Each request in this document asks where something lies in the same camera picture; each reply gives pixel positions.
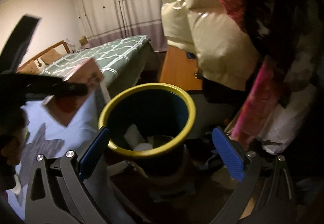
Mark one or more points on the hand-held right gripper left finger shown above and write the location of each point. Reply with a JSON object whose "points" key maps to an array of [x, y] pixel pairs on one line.
{"points": [[93, 153]]}

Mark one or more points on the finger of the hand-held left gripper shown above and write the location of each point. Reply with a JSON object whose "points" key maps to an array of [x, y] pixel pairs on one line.
{"points": [[50, 87], [24, 39]]}

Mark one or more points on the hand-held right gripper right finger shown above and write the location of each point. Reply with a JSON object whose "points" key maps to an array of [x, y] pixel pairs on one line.
{"points": [[227, 154]]}

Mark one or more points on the pink cardboard box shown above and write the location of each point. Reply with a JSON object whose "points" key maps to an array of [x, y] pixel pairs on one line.
{"points": [[83, 72]]}

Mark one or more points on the dark trash bin yellow rim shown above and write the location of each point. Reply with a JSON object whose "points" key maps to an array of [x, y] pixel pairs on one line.
{"points": [[151, 102]]}

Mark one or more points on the brown pillow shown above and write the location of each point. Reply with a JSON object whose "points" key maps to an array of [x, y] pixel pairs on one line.
{"points": [[49, 59]]}

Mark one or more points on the blue star-print blanket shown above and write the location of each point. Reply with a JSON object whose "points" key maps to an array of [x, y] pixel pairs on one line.
{"points": [[63, 148]]}

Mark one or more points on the wooden headboard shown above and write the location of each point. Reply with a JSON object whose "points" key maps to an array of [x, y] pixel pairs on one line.
{"points": [[58, 48]]}

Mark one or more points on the small cardboard box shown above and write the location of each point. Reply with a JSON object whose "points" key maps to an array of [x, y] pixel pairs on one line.
{"points": [[84, 41]]}

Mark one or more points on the pink patterned cloth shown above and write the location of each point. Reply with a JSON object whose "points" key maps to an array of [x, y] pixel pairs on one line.
{"points": [[255, 102]]}

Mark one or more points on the bed with green plaid cover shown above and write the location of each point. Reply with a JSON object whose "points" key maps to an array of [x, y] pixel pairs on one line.
{"points": [[111, 56]]}

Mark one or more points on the white padded garment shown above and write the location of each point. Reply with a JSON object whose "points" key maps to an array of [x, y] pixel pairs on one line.
{"points": [[291, 117]]}

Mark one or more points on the wooden cabinet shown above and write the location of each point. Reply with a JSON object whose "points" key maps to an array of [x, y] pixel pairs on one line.
{"points": [[177, 69]]}

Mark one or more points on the cream puffer jacket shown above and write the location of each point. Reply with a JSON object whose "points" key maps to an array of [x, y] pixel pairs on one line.
{"points": [[215, 44]]}

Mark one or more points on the dark patterned garment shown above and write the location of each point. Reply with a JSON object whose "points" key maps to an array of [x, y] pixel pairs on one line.
{"points": [[286, 11]]}

